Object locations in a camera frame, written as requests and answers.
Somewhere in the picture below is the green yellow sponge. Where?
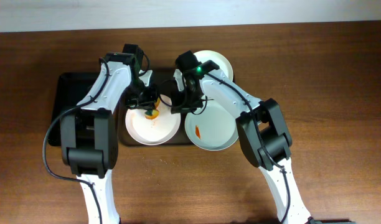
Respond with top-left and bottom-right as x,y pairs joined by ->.
144,98 -> 161,119

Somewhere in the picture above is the white plate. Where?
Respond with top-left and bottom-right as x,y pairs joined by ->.
125,102 -> 181,146
194,50 -> 234,81

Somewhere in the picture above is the pale blue plate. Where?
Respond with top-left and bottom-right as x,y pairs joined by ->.
184,100 -> 238,151

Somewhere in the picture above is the white plate back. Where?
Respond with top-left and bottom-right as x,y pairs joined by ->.
194,50 -> 234,81

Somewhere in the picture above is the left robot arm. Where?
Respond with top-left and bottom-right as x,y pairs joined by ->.
59,44 -> 159,223

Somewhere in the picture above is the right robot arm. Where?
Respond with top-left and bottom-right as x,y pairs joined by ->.
171,51 -> 313,224

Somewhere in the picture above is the brown large serving tray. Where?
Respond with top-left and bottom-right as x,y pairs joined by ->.
115,68 -> 192,147

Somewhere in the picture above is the black small tray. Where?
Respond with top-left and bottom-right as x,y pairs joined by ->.
51,72 -> 98,146

